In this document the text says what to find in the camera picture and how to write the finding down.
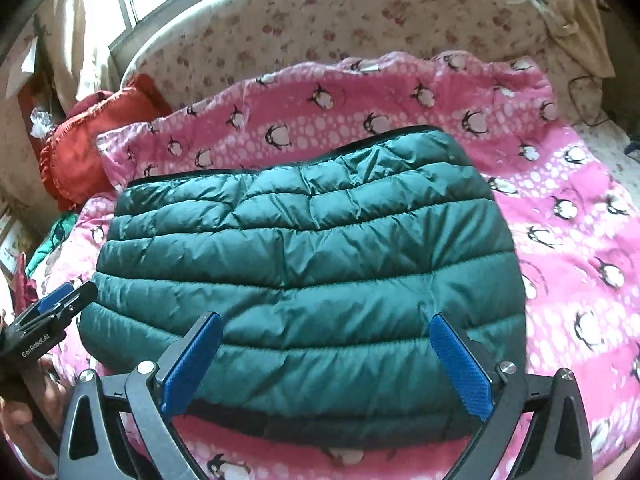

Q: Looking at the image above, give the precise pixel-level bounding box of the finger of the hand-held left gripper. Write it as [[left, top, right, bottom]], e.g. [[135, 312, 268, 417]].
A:
[[37, 283, 77, 314], [47, 281, 99, 322]]

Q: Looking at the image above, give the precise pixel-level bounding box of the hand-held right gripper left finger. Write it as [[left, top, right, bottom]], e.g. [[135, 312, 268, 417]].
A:
[[59, 311, 224, 480]]

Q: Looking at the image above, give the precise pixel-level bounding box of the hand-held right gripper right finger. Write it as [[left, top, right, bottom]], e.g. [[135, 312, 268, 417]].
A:
[[430, 312, 593, 480]]

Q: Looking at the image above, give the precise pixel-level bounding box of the green quilted puffer jacket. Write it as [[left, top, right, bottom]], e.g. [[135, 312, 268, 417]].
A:
[[77, 125, 528, 436]]

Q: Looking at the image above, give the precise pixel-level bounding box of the person's left hand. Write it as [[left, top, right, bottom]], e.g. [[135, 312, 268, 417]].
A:
[[0, 355, 68, 462]]

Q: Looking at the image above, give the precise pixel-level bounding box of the dark red cloth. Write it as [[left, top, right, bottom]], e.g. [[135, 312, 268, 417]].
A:
[[10, 255, 43, 313]]

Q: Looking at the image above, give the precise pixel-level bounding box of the green cloth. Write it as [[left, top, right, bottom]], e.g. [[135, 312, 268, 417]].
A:
[[27, 212, 78, 273]]

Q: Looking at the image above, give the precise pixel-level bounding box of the red ruffled pillow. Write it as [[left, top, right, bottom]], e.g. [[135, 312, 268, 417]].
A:
[[40, 74, 173, 211]]

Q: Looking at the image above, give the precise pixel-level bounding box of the pink penguin print blanket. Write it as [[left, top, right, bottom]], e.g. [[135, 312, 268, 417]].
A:
[[30, 50, 640, 480]]

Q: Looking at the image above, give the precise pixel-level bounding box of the clear plastic wrap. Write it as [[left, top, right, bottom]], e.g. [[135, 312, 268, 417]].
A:
[[29, 106, 57, 137]]

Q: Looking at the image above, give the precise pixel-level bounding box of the cream curtain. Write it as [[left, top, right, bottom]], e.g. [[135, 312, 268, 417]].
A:
[[47, 0, 133, 106]]

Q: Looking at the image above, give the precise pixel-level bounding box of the floral cream bed sheet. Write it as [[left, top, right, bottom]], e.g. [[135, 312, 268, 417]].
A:
[[120, 0, 640, 201]]

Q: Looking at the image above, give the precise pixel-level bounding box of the beige crumpled cloth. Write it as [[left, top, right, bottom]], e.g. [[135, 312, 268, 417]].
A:
[[480, 0, 618, 123]]

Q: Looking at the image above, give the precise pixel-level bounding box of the black cable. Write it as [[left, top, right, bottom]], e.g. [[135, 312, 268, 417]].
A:
[[567, 74, 613, 128]]

